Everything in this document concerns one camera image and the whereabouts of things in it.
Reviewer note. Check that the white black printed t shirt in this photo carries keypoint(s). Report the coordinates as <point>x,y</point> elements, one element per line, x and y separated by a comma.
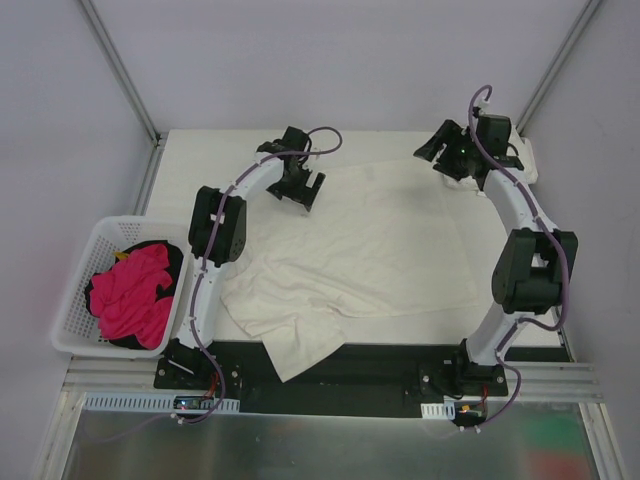
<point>518,146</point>

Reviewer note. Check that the right white cable duct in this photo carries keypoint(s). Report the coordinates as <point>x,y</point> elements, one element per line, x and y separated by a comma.
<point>438,411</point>

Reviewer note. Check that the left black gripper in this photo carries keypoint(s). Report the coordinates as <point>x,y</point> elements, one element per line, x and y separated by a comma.
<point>298,185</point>

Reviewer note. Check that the left aluminium frame post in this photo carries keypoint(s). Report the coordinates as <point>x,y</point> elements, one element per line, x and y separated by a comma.
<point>118,68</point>

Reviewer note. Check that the white cable duct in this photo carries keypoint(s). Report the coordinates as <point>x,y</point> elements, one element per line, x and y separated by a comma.
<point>438,411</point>
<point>148,403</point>

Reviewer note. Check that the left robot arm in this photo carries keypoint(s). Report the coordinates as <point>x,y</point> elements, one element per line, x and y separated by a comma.
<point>218,229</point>

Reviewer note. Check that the pink red t shirt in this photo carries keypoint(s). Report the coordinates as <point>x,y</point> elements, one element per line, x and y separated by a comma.
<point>130,295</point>

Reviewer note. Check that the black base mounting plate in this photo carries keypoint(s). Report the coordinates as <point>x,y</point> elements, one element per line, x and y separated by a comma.
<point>359,380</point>

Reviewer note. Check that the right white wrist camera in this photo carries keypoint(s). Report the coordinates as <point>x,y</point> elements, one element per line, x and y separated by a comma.
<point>480,107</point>

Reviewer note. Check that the white plastic laundry basket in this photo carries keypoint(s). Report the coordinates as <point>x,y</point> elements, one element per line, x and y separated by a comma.
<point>123,298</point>

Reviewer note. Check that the left white cable duct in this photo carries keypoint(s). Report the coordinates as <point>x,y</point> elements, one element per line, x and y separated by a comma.
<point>148,403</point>

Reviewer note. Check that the right aluminium frame post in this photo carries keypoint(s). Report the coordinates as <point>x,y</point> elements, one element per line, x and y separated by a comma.
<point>578,28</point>

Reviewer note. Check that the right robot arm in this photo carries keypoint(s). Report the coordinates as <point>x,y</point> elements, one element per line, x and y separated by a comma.
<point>532,274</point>

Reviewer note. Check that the aluminium frame post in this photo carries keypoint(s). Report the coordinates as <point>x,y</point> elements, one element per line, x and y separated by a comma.
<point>118,68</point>
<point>578,28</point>

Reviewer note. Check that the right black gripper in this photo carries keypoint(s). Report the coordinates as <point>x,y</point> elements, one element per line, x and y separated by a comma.
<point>445,150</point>

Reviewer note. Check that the cream white t shirt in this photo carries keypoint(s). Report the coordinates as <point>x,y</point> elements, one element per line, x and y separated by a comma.
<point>378,242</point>

